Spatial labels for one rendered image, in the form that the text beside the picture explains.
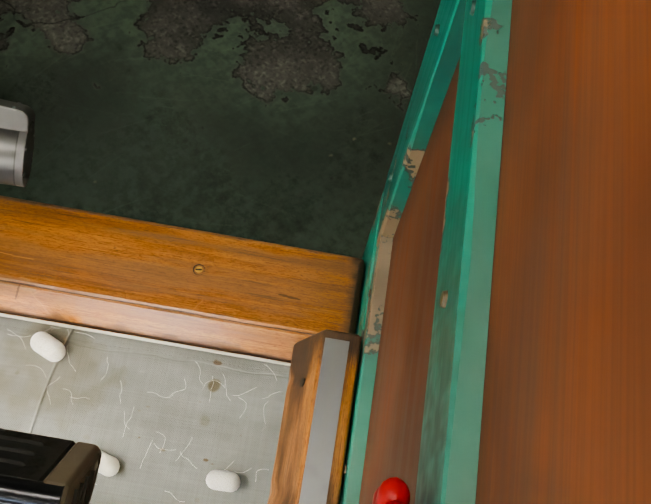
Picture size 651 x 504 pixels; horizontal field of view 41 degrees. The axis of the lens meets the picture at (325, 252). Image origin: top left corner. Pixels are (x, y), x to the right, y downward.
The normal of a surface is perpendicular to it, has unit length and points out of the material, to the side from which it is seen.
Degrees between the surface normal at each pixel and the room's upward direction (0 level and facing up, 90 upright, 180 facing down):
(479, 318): 0
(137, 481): 0
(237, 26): 0
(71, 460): 58
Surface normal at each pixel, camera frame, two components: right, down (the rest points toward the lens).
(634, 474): -0.98, -0.18
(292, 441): -0.88, -0.32
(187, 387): 0.09, -0.42
